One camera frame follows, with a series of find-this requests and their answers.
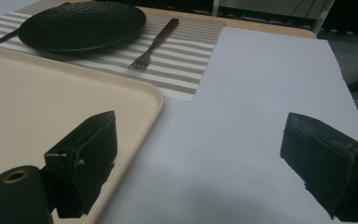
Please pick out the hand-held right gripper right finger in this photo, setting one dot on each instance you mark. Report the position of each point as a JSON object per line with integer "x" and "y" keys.
{"x": 326, "y": 165}

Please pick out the white table cover sheet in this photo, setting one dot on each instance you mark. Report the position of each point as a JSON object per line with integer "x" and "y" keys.
{"x": 248, "y": 124}

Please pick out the black textured plate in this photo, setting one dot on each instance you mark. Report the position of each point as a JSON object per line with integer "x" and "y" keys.
{"x": 80, "y": 26}

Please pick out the beige plastic tray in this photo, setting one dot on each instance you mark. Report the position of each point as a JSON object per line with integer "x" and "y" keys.
{"x": 43, "y": 105}

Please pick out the striped woven placemat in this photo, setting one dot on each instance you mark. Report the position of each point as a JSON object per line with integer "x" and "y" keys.
{"x": 174, "y": 59}

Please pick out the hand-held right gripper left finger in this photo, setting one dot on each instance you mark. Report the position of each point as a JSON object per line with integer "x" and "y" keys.
{"x": 87, "y": 161}

